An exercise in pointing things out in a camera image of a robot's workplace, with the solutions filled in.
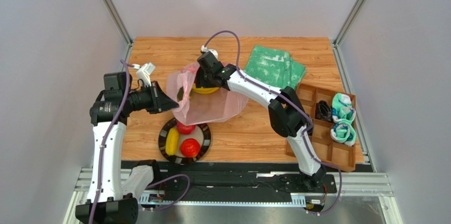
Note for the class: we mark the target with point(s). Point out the teal white sock lower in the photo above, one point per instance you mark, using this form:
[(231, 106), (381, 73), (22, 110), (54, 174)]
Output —
[(343, 132)]

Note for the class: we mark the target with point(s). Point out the wooden compartment tray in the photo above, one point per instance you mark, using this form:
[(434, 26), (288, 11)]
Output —
[(314, 101)]

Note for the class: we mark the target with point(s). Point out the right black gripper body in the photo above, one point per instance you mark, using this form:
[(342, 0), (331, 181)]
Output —
[(201, 78)]

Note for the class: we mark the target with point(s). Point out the teal white sock upper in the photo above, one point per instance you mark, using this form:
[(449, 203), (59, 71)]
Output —
[(342, 109)]

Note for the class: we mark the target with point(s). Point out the red apple fruit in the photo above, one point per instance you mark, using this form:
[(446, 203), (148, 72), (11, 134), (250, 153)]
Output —
[(185, 129)]

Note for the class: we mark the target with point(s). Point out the yellow mango fruit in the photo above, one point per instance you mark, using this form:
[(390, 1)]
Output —
[(171, 145)]

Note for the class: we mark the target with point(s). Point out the pink plastic bag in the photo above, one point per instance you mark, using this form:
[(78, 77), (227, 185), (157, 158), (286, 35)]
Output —
[(219, 106)]

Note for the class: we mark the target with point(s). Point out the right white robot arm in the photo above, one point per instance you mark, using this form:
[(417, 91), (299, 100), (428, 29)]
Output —
[(286, 113)]

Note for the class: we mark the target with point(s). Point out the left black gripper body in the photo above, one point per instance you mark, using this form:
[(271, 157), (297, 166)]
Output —
[(144, 99)]

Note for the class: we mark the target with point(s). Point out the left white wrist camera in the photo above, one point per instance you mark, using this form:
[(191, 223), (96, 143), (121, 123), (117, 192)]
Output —
[(144, 71)]

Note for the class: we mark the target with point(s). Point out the green white cloth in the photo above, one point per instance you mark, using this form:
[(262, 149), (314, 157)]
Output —
[(274, 67)]

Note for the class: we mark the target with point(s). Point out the red tomato fruit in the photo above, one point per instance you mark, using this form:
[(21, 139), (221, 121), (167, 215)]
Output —
[(190, 148)]

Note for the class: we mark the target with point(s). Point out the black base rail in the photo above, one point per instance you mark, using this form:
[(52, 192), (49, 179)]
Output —
[(235, 182)]

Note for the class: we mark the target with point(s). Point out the green fruit in bag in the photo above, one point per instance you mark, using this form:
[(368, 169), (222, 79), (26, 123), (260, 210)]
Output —
[(180, 94)]

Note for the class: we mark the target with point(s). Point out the dark round plate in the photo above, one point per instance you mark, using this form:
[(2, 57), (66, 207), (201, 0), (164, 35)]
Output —
[(202, 134)]

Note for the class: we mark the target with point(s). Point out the yellow banana bunch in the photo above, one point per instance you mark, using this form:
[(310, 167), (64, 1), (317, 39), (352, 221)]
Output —
[(204, 90)]

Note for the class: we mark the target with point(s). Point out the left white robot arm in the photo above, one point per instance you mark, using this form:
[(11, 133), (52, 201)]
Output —
[(110, 200)]

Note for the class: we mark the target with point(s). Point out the teal white sock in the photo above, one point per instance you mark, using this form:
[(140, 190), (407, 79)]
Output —
[(342, 109), (343, 132)]

